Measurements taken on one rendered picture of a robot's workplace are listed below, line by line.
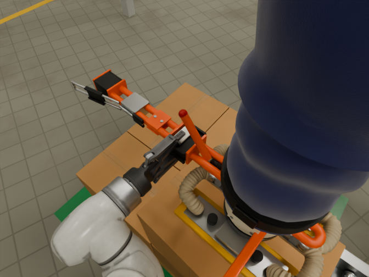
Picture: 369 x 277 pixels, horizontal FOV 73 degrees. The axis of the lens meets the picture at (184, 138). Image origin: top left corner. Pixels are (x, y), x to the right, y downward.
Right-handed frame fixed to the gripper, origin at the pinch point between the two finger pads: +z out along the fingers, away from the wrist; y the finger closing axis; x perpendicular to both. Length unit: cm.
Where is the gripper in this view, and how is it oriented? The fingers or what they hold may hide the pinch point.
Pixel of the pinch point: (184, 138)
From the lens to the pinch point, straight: 72.1
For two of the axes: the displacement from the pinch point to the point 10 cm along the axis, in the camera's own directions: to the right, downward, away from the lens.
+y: 0.0, 5.8, 8.1
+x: 7.5, 5.4, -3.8
